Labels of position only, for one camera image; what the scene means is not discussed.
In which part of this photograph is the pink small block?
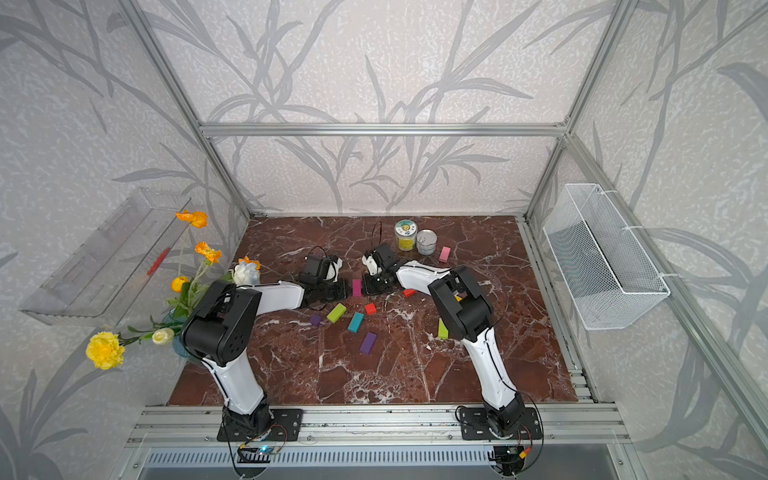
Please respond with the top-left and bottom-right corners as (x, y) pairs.
(439, 246), (452, 263)

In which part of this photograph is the left circuit board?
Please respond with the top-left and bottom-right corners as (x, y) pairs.
(235, 443), (285, 464)

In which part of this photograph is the magenta long block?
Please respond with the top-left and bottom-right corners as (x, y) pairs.
(352, 279), (362, 298)

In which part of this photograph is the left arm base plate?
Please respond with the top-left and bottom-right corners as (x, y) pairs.
(217, 408), (303, 443)

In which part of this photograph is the lime green long block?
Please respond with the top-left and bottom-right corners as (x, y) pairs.
(326, 303), (347, 323)

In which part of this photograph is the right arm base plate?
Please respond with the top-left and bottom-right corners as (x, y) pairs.
(454, 405), (544, 442)

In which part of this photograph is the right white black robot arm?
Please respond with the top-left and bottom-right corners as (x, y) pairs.
(362, 255), (525, 438)

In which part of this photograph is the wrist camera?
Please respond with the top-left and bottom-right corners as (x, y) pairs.
(299, 255), (343, 285)
(362, 244), (401, 277)

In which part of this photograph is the clear plastic wall shelf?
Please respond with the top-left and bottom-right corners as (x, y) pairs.
(20, 188), (191, 327)

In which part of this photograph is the silver tin can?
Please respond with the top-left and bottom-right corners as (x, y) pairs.
(416, 229), (437, 256)

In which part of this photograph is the teal block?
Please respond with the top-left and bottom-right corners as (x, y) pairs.
(347, 312), (365, 333)

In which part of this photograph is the right circuit board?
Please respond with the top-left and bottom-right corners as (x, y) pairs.
(488, 445), (531, 468)

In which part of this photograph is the white wire basket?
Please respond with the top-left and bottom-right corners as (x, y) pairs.
(543, 183), (670, 331)

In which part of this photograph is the yellow green labelled tin can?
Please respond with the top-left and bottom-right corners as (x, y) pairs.
(394, 219), (418, 252)

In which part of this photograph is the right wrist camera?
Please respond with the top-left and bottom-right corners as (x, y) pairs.
(362, 244), (401, 277)

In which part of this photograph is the flower bouquet in glass vase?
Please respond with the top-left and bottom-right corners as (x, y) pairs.
(85, 210), (262, 371)

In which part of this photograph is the purple long block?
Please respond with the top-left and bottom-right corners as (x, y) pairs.
(360, 332), (378, 355)

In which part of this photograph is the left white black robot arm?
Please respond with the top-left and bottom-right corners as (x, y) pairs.
(180, 278), (350, 431)

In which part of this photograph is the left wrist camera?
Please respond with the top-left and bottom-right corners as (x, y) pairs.
(299, 255), (343, 285)

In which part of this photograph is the circuit board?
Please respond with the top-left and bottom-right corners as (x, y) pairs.
(235, 443), (285, 464)
(488, 445), (531, 468)

